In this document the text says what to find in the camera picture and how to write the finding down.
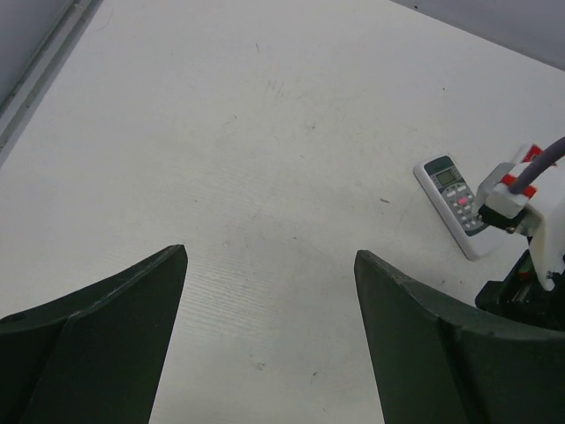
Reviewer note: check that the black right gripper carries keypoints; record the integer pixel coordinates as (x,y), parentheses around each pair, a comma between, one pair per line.
(521,298)

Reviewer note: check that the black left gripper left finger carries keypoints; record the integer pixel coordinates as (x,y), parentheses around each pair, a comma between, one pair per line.
(95,355)

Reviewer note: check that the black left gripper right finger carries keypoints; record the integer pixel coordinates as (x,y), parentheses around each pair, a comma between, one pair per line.
(438,360)

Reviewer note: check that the grey white remote control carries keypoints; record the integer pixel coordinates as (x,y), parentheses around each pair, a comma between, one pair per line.
(454,200)

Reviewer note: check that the red white remote control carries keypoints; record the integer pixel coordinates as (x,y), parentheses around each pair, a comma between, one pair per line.
(527,153)

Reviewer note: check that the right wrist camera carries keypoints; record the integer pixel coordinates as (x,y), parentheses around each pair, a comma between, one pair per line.
(536,213)

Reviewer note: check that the aluminium table frame rail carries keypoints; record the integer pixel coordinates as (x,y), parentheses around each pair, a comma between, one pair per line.
(36,39)

